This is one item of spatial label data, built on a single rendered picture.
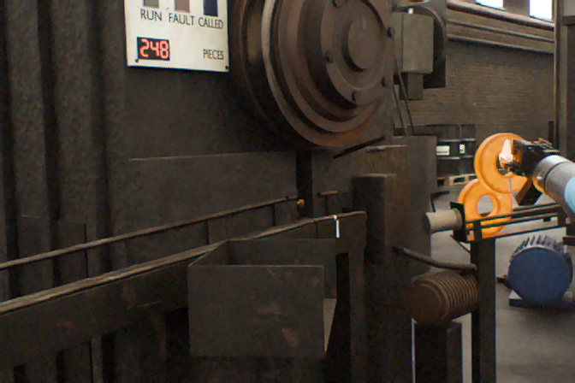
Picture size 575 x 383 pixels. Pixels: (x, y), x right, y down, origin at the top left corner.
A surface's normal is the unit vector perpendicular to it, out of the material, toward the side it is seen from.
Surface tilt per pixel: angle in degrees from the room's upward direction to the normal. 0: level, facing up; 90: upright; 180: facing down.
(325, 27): 90
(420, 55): 92
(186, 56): 90
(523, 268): 90
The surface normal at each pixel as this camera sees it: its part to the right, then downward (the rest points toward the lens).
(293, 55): -0.27, 0.24
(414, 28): 0.65, 0.07
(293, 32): -0.29, 0.02
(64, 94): -0.69, 0.07
